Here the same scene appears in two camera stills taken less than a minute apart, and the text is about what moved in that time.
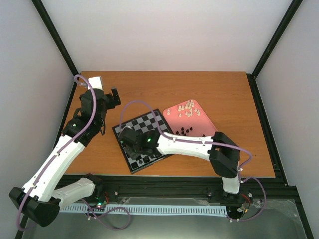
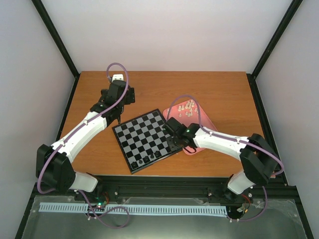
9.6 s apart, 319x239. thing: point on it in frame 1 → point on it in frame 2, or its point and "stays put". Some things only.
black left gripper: (112, 102) → (130, 96)
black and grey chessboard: (152, 120) stays put
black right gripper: (131, 155) → (172, 146)
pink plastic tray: (188, 119) stays put
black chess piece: (146, 159) stays put
